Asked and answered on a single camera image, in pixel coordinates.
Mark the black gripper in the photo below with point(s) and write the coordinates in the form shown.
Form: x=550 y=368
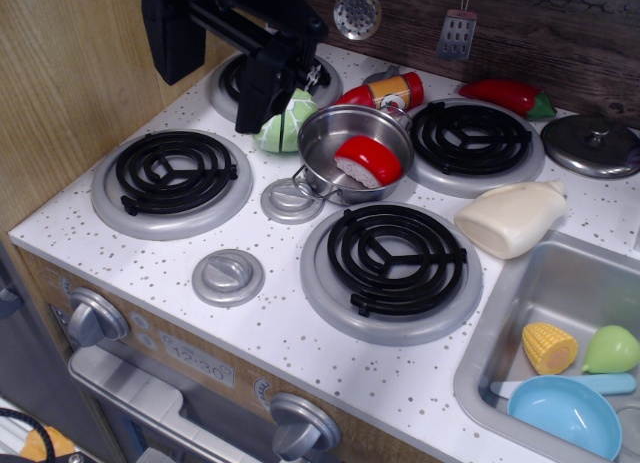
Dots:
x=282 y=58

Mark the red and white toy sushi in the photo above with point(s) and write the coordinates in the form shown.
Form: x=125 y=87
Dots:
x=368 y=162

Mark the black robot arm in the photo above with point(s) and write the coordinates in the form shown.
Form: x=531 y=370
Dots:
x=176 y=31

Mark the small steel pan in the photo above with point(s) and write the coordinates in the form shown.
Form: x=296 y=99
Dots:
x=323 y=133

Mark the back left black burner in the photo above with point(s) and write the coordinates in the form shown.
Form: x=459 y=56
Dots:
x=224 y=85

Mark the black burner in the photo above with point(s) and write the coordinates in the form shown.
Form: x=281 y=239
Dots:
x=390 y=274
x=224 y=85
x=464 y=148
x=171 y=184

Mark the green toy cabbage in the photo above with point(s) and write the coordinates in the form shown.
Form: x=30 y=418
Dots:
x=279 y=134

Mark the hanging steel skimmer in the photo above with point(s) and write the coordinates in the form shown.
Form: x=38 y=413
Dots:
x=357 y=20

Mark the upper grey stove-top knob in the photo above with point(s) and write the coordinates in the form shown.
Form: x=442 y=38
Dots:
x=289 y=201

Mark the grey stove-top knob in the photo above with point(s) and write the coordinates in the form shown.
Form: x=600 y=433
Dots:
x=289 y=201
x=228 y=278

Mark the red toy ketchup bottle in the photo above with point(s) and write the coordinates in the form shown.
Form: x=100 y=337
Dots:
x=403 y=91

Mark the front left black burner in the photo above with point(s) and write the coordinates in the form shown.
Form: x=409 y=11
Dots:
x=171 y=184

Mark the hanging steel spatula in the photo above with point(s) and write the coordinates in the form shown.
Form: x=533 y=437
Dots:
x=457 y=33

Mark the lower grey stove-top knob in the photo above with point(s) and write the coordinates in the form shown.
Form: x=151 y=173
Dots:
x=228 y=278

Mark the back right black burner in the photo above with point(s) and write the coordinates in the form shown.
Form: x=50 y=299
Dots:
x=464 y=148

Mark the front right black burner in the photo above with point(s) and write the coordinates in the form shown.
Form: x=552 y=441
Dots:
x=390 y=274

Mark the red toy chili pepper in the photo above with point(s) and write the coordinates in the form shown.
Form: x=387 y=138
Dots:
x=527 y=101

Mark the cream toy mayonnaise bottle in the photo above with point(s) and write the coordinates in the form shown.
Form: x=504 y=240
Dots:
x=508 y=221

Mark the left grey oven knob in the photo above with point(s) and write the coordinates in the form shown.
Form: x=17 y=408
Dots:
x=94 y=319

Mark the grey oven knob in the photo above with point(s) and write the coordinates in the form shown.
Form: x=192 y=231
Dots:
x=94 y=319
x=304 y=432

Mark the steel pot lid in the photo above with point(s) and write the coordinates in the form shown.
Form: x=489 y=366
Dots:
x=592 y=146

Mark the right grey oven knob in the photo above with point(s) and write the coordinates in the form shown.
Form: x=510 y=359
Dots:
x=304 y=432

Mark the steel sink basin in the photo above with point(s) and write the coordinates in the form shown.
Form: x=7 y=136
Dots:
x=563 y=281

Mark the yellow toy corn cob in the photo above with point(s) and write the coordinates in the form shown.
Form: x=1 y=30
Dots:
x=549 y=349

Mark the yellow toy item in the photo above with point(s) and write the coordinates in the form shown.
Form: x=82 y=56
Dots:
x=34 y=448

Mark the green toy pear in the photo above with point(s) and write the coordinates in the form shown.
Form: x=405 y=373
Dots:
x=612 y=349

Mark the light blue toy ladle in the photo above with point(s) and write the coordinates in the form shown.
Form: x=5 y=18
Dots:
x=572 y=408

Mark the grey oven door handle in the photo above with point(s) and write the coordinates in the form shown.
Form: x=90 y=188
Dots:
x=149 y=401

